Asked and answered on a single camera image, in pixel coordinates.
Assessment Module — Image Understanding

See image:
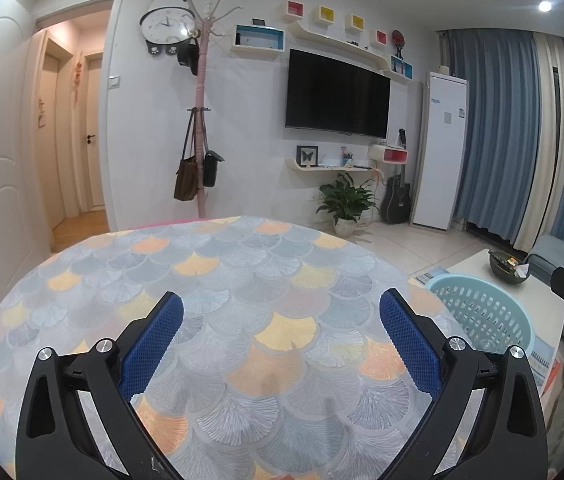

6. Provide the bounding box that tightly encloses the white curved low shelf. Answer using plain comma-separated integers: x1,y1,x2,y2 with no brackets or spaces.
285,157,374,174

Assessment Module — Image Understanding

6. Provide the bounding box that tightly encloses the dark green bowl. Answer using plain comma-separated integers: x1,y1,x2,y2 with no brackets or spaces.
488,249,531,286

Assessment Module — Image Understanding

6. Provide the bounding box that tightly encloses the dark hanging pouch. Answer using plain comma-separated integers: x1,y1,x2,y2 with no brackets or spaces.
177,39,201,77

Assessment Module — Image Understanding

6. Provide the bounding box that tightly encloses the white panel door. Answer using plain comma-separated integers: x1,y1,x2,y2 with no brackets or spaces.
0,0,55,311

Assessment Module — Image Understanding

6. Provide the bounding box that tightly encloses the beige curtain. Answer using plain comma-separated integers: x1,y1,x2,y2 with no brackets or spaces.
512,35,564,254

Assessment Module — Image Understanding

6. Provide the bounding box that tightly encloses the beige door with ornament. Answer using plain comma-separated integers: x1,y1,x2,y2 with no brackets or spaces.
37,30,73,231

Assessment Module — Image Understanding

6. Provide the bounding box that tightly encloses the black shoulder bag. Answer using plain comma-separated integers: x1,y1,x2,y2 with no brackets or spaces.
197,107,224,189

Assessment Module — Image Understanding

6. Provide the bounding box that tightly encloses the red white wall box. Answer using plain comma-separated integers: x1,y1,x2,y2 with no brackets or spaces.
368,143,408,166

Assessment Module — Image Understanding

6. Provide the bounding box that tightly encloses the wide white blue wall box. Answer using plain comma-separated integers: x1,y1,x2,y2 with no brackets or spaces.
231,24,286,54

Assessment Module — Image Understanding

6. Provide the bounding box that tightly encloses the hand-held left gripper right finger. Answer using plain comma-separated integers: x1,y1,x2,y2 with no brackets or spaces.
378,287,549,480

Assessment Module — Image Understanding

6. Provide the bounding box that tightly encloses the potted green plant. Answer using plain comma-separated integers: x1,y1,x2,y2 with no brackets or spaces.
314,172,380,237

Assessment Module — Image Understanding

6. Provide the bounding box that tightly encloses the white curved long shelf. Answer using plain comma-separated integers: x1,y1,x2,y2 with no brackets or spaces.
282,20,410,83

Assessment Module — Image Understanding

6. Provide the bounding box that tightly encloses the black flat television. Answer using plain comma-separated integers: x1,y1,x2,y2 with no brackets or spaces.
284,48,392,139

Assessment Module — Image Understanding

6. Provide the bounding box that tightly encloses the white standing air conditioner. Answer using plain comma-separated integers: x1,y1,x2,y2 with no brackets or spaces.
408,71,469,232

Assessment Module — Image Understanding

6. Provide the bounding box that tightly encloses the small white blue wall cube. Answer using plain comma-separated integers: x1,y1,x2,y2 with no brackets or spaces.
390,56,414,81

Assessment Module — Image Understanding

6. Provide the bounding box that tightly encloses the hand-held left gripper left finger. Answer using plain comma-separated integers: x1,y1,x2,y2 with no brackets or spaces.
14,291,185,480

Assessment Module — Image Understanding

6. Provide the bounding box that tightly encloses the light blue plastic basket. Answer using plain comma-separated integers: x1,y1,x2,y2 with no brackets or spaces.
423,273,538,362

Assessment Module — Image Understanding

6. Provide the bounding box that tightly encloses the black acoustic guitar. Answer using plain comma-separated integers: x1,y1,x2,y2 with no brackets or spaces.
381,175,412,225

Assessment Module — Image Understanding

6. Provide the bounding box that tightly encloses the red hanging knot ornament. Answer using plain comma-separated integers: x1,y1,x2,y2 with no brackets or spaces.
73,50,85,104

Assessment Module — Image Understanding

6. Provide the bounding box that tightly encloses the pink coat rack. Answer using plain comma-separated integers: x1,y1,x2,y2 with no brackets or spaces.
182,0,245,219

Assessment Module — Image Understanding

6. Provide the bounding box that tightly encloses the white door black handle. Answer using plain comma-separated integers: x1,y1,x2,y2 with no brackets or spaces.
83,52,108,209

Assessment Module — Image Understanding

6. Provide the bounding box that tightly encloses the white coffee table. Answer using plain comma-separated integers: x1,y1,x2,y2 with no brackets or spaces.
412,249,564,347

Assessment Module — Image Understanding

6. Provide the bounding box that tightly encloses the scallop patterned tablecloth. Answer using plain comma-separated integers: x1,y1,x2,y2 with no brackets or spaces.
0,215,545,480

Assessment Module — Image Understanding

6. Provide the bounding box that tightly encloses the panda wall clock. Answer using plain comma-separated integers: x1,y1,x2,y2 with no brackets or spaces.
139,0,198,57

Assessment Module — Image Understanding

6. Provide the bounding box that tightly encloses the brown tote bag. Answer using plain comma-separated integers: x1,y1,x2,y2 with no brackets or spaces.
173,107,201,202

